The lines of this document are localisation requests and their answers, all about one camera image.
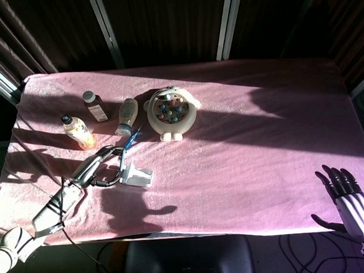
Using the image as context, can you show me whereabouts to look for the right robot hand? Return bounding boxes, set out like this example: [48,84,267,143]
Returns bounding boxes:
[307,161,364,247]

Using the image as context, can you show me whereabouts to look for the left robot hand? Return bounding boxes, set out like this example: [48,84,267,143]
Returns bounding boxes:
[59,143,130,191]

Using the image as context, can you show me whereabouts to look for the white plastic clip object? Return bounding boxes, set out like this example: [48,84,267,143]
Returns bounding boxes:
[117,159,155,191]

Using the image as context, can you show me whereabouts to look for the orange drink plastic bottle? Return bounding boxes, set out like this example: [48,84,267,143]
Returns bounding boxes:
[60,113,97,152]

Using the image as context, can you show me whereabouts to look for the blue pen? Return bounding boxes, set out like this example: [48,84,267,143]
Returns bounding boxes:
[123,123,145,150]

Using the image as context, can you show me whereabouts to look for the dark brown white-capped bottle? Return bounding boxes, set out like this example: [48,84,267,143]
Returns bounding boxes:
[82,89,110,124]

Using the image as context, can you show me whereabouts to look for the cream bottle with blue cap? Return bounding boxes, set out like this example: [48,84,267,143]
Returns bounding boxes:
[112,97,141,137]

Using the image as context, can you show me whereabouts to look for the cream round fishing toy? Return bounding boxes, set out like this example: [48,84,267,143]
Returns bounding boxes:
[141,84,204,143]

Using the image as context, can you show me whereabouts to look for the pink fuzzy table cloth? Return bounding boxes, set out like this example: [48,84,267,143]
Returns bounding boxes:
[0,50,364,255]

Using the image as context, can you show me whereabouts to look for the black office chair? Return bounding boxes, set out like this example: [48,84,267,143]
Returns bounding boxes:
[122,233,253,273]

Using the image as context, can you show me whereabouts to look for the brown curtain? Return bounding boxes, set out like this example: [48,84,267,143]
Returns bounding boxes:
[0,0,59,90]
[325,0,364,83]

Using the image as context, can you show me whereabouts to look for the black floor cables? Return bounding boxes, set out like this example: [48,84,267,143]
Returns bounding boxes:
[277,228,364,273]

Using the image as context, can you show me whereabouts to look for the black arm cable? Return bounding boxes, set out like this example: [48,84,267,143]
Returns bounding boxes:
[57,172,116,273]

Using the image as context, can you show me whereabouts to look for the grey metal window post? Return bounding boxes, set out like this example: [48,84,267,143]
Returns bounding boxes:
[87,0,125,71]
[212,0,250,62]

